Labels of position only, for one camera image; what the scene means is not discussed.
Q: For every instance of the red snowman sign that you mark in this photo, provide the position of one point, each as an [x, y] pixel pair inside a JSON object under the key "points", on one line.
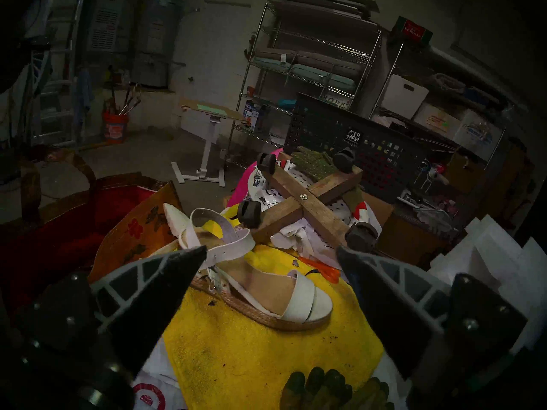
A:
{"points": [[412, 30]]}

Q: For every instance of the white box orange label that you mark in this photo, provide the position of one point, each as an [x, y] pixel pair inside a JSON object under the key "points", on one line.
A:
{"points": [[436, 121]]}

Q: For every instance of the red orange tote bag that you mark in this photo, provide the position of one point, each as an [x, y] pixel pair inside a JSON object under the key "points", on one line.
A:
{"points": [[64, 225]]}

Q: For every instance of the grey furnace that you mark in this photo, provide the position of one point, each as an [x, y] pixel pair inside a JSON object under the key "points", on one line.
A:
{"points": [[104, 24]]}

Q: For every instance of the yellow towel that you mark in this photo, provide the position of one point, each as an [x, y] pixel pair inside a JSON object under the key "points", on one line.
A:
{"points": [[256, 358]]}

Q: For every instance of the HOPE sign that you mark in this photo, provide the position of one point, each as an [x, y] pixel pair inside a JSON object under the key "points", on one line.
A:
{"points": [[337, 99]]}

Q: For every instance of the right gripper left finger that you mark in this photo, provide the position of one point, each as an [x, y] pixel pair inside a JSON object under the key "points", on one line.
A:
{"points": [[128, 302]]}

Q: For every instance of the white printed plastic bag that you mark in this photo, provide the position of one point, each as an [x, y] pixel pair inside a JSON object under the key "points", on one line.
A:
{"points": [[299, 238]]}

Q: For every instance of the blue white product box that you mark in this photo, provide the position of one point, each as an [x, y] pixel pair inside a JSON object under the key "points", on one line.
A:
{"points": [[253, 114]]}

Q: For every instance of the green knit glove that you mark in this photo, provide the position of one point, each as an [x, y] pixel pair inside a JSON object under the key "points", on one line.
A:
{"points": [[314, 161]]}

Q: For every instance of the grey water heater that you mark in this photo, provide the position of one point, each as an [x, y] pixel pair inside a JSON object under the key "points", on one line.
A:
{"points": [[156, 42]]}

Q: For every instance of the beige green garden glove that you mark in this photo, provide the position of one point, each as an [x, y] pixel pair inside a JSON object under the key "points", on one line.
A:
{"points": [[333, 390]]}

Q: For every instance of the brown wooden chest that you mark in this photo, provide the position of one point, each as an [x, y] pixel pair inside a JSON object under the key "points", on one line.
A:
{"points": [[410, 238]]}

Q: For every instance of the white storage bin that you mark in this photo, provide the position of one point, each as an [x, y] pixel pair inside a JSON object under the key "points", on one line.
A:
{"points": [[404, 96]]}

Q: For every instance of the white red plastic bag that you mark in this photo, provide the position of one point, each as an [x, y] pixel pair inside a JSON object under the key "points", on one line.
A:
{"points": [[158, 383]]}

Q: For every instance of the wood top rolling table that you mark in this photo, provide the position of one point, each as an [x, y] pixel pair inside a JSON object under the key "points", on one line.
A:
{"points": [[209, 110]]}

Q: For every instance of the white foam packing frame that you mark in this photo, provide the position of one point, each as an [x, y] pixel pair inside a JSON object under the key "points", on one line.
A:
{"points": [[504, 259]]}

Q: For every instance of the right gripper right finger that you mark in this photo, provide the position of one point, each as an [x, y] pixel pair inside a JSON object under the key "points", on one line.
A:
{"points": [[406, 311]]}

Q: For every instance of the orange scissors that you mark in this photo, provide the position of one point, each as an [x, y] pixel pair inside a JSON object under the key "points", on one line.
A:
{"points": [[322, 270]]}

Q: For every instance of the pale teal seat cushion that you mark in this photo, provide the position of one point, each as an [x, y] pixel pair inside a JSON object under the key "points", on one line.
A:
{"points": [[316, 74]]}

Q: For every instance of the brown cardboard box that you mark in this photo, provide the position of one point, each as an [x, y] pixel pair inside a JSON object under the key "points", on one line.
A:
{"points": [[463, 170]]}

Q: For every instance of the aluminium ladder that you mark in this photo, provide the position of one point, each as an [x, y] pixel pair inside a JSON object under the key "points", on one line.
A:
{"points": [[55, 71]]}

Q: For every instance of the black mesh basket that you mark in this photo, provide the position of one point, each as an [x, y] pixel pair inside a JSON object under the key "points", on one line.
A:
{"points": [[342, 131]]}

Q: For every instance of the white panel door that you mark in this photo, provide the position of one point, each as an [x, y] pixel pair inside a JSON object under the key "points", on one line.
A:
{"points": [[211, 59]]}

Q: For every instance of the orange bucket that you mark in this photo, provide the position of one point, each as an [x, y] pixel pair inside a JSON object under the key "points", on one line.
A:
{"points": [[115, 127]]}

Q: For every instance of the brown wooden cabinet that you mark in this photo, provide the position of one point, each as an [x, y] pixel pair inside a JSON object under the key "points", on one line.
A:
{"points": [[513, 178]]}

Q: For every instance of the turquoise pillow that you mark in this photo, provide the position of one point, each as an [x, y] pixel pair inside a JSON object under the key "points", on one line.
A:
{"points": [[287, 102]]}

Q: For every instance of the wooden cross caster dolly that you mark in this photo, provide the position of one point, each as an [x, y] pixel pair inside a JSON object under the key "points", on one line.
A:
{"points": [[307, 200]]}

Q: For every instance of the olive seat cushion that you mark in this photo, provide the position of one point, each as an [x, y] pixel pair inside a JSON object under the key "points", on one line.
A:
{"points": [[307, 59]]}

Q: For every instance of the pink artificial flowers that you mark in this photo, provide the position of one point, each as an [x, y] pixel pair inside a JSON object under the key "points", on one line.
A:
{"points": [[448, 204]]}

